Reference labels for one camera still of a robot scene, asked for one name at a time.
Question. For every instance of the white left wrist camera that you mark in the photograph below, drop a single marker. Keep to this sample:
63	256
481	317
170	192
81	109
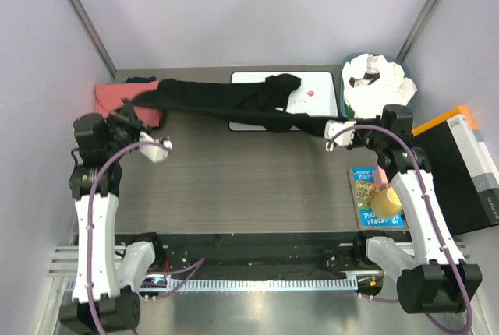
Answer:
155	150

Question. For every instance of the pink cube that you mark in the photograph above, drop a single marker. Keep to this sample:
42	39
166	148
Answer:
380	177

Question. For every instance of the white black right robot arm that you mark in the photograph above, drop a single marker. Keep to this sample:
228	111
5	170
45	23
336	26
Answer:
421	214

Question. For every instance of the folded coral pink t-shirt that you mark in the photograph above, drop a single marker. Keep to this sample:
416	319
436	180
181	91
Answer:
109	96

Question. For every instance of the black floral print t-shirt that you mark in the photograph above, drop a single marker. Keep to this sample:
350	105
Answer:
263	103

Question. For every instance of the yellow mug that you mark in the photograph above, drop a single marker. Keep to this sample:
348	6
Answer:
386	204

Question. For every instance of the blue picture book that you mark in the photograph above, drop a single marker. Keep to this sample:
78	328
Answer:
363	190

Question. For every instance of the folded dark navy t-shirt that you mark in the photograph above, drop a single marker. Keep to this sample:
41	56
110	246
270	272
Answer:
137	79

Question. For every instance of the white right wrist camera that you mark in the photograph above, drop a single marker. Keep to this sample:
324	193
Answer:
338	134

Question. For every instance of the white crumpled t-shirts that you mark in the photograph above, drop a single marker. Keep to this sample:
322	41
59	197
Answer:
376	85

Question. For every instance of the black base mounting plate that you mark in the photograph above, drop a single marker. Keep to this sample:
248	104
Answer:
267	256

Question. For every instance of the white tray board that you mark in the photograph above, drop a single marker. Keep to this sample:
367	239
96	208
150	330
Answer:
316	96

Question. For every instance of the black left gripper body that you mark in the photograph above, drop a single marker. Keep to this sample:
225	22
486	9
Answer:
127	115

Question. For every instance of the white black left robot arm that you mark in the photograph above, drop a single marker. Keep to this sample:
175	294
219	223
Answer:
101	202

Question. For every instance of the black orange box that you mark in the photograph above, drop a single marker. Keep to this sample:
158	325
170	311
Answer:
465	175

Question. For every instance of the aluminium rail frame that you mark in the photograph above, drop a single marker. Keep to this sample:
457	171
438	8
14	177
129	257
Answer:
161	279

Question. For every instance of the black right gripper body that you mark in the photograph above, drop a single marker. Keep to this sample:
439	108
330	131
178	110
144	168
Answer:
359	132

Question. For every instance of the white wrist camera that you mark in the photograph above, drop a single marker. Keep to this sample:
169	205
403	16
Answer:
155	150
338	134

